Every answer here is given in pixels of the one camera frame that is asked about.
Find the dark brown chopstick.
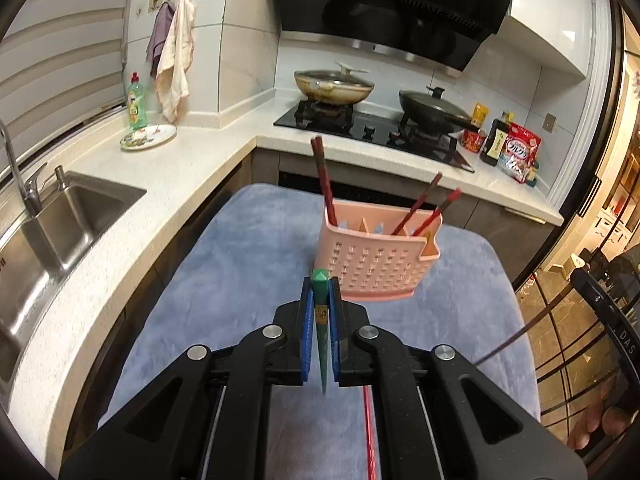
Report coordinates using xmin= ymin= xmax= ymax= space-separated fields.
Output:
xmin=475 ymin=284 xmax=573 ymax=366

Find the green chopstick gold band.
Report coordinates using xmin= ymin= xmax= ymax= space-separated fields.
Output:
xmin=311 ymin=269 xmax=330 ymax=394

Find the dark maroon chopstick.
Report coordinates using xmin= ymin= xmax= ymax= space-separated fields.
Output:
xmin=392 ymin=172 xmax=442 ymax=235

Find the dark red chopstick gold band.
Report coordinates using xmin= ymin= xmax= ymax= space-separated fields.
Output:
xmin=310 ymin=134 xmax=340 ymax=228

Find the chrome kitchen faucet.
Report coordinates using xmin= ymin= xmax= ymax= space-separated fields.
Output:
xmin=0 ymin=118 xmax=71 ymax=219

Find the person's right hand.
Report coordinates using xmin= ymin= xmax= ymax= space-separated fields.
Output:
xmin=566 ymin=400 xmax=636 ymax=451

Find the bright red chopstick black band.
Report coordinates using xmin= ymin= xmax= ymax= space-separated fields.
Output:
xmin=362 ymin=386 xmax=376 ymax=480

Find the pink perforated utensil basket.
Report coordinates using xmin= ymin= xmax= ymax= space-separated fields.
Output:
xmin=314 ymin=200 xmax=442 ymax=301

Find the small dark bottle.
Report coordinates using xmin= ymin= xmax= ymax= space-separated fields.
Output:
xmin=525 ymin=160 xmax=539 ymax=188

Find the red cereal bag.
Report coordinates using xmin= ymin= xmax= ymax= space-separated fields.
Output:
xmin=497 ymin=124 xmax=541 ymax=183

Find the dark soy sauce bottle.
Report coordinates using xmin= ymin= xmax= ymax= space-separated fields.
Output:
xmin=480 ymin=112 xmax=514 ymax=167

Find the red seasoning jar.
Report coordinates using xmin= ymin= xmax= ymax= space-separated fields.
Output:
xmin=460 ymin=129 xmax=487 ymax=154

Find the stainless steel sink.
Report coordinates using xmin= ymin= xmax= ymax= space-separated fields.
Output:
xmin=1 ymin=171 xmax=145 ymax=396

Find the black gas stove top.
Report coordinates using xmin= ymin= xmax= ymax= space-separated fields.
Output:
xmin=274 ymin=100 xmax=475 ymax=174

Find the black frying pan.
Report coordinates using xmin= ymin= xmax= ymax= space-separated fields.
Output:
xmin=398 ymin=87 xmax=478 ymax=134

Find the patterned white plate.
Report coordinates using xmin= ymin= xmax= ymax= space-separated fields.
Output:
xmin=119 ymin=125 xmax=177 ymax=152

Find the beige wok with lid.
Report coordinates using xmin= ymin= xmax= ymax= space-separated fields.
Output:
xmin=294 ymin=62 xmax=375 ymax=105

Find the green dish soap bottle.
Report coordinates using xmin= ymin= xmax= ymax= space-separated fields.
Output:
xmin=127 ymin=72 xmax=148 ymax=130

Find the cream hanging dish towel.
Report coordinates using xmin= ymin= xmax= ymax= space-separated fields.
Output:
xmin=154 ymin=0 xmax=196 ymax=122

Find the black range hood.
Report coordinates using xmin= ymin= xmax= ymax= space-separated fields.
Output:
xmin=276 ymin=0 xmax=512 ymax=73

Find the purple hanging cloth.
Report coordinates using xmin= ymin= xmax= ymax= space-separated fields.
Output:
xmin=146 ymin=1 xmax=175 ymax=79

